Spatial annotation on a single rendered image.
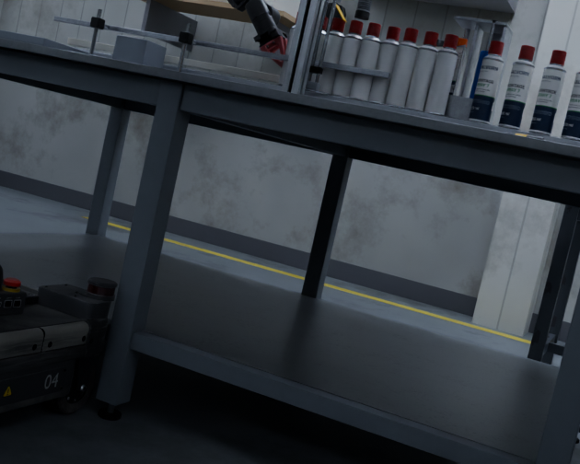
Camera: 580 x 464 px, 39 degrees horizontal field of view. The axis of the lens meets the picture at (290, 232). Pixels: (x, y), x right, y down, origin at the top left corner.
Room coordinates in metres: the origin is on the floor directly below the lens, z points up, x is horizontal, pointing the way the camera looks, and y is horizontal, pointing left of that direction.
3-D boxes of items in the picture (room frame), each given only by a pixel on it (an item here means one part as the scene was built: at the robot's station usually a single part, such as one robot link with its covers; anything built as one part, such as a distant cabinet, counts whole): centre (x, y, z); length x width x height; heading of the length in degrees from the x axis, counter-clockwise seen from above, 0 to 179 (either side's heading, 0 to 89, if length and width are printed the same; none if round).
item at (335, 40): (2.24, -0.01, 0.98); 0.05 x 0.05 x 0.20
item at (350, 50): (2.22, -0.05, 0.98); 0.05 x 0.05 x 0.20
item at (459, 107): (2.18, -0.37, 1.01); 0.14 x 0.13 x 0.26; 68
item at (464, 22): (2.19, -0.37, 1.14); 0.14 x 0.11 x 0.01; 68
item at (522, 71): (2.05, -0.47, 0.98); 0.05 x 0.05 x 0.20
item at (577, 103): (1.99, -0.60, 0.98); 0.05 x 0.05 x 0.20
